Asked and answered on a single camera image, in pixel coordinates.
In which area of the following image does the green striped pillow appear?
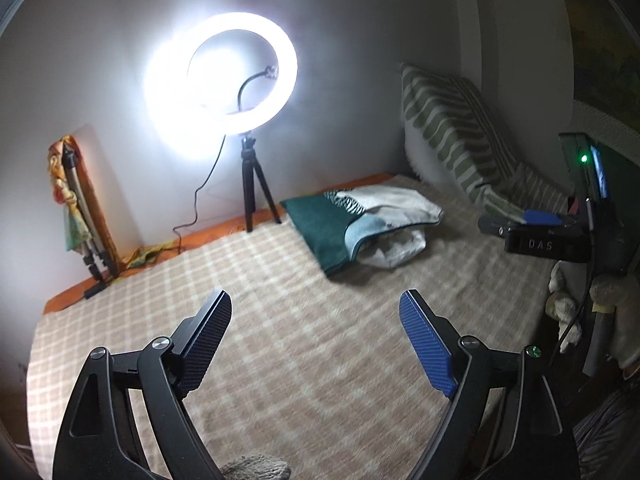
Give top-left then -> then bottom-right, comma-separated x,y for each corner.
400,62 -> 577,212

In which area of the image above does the person's left hand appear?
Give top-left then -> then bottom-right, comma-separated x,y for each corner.
220,455 -> 292,480

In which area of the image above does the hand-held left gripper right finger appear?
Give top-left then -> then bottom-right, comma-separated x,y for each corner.
399,289 -> 583,480

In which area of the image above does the folded silver tripod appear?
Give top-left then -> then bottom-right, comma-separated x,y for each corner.
60,142 -> 122,287

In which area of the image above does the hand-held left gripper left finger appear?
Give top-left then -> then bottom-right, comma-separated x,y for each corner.
52,289 -> 233,480

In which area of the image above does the black ring light cable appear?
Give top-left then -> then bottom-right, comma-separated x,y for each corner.
172,135 -> 227,257

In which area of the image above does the grey ribbed cloth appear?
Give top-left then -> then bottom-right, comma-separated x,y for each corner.
572,390 -> 640,480

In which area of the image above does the black gooseneck phone holder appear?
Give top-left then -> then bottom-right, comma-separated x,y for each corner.
235,64 -> 280,113

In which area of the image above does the pink checked blanket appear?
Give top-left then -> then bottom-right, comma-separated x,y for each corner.
25,175 -> 576,480

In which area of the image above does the white ring light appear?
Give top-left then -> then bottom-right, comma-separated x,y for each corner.
144,11 -> 299,163

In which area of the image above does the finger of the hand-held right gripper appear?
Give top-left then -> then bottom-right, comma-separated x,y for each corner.
477,214 -> 527,236
523,209 -> 577,227

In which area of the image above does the black ring light tripod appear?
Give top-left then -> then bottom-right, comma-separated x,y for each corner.
239,132 -> 283,233

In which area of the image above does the white tree print garment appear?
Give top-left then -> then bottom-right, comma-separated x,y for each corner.
334,185 -> 444,268

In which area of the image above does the beige plush toy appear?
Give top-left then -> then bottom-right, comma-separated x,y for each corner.
590,275 -> 640,382

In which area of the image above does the white plush toy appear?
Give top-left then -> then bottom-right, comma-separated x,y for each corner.
545,262 -> 587,347

